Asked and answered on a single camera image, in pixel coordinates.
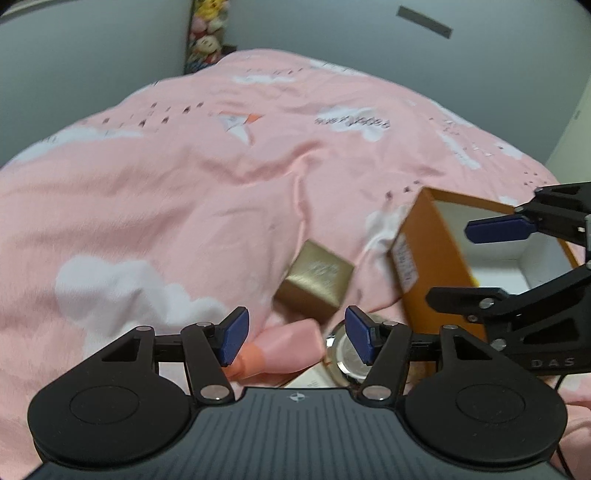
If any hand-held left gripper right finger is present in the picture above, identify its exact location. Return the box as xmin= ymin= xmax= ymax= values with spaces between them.
xmin=345 ymin=305 xmax=492 ymax=401

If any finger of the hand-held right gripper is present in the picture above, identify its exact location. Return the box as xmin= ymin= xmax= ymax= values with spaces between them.
xmin=465 ymin=182 xmax=591 ymax=247
xmin=425 ymin=263 xmax=591 ymax=334

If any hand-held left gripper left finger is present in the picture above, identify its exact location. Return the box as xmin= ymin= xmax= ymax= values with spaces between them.
xmin=99 ymin=306 xmax=250 ymax=403

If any orange cardboard box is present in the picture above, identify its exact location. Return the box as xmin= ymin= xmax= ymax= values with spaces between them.
xmin=388 ymin=187 xmax=585 ymax=342

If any pink bottle with orange cap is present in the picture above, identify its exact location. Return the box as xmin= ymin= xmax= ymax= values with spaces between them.
xmin=228 ymin=318 xmax=324 ymax=381

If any round silver tin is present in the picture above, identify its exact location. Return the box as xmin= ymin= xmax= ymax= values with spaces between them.
xmin=325 ymin=314 xmax=403 ymax=387

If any gold cube box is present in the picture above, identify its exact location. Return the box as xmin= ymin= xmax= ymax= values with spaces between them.
xmin=273 ymin=239 xmax=355 ymax=324

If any pink printed blanket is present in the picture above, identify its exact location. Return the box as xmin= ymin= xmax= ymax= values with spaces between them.
xmin=0 ymin=48 xmax=591 ymax=480

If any cream plush toy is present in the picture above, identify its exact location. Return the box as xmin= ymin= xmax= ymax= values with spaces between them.
xmin=187 ymin=34 xmax=223 ymax=70

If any pink plush toy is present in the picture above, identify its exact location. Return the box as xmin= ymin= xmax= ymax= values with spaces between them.
xmin=190 ymin=14 xmax=225 ymax=35

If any black cable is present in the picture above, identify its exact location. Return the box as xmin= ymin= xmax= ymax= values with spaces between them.
xmin=553 ymin=373 xmax=575 ymax=480

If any grey wall strip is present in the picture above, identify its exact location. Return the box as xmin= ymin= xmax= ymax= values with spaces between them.
xmin=397 ymin=6 xmax=454 ymax=38

